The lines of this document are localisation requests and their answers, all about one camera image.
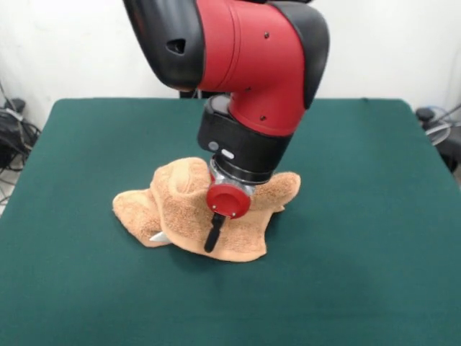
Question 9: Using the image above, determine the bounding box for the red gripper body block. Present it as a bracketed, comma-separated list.
[206, 172, 257, 220]

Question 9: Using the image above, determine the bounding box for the grey pedestal leg foot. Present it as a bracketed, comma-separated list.
[3, 99, 27, 113]
[416, 107, 437, 123]

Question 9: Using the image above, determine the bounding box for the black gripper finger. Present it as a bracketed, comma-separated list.
[203, 213, 225, 253]

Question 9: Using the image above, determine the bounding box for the dark green table cloth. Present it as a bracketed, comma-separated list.
[0, 97, 461, 346]

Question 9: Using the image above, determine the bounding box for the tan terry towel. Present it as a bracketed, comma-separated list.
[112, 156, 302, 262]

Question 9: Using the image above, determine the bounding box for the black equipment stand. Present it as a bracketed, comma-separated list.
[437, 125, 461, 174]

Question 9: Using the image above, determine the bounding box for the black cable tangle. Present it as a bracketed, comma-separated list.
[0, 107, 41, 174]

